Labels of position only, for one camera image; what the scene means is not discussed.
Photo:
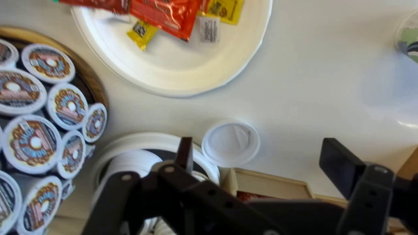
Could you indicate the yellow sachet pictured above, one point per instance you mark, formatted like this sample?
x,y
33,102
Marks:
x,y
226,11
141,34

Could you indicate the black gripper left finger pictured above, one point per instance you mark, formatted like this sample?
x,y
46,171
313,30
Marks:
x,y
174,204

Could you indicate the red sachet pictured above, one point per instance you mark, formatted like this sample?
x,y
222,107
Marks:
x,y
170,17
105,6

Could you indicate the coffee pod with printed lid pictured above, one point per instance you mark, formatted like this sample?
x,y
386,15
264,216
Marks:
x,y
7,53
67,106
33,144
94,123
8,200
72,154
41,204
47,63
17,92

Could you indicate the white sachet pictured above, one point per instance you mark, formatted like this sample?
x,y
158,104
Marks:
x,y
209,30

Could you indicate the single white cup lid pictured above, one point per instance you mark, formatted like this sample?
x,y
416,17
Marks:
x,y
230,144

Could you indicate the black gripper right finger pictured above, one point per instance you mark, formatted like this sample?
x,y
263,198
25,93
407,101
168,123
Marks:
x,y
370,196

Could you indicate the stack of white lids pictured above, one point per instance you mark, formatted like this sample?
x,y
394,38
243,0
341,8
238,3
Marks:
x,y
131,161

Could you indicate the white paper plate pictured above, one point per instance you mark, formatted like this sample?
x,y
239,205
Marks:
x,y
183,66

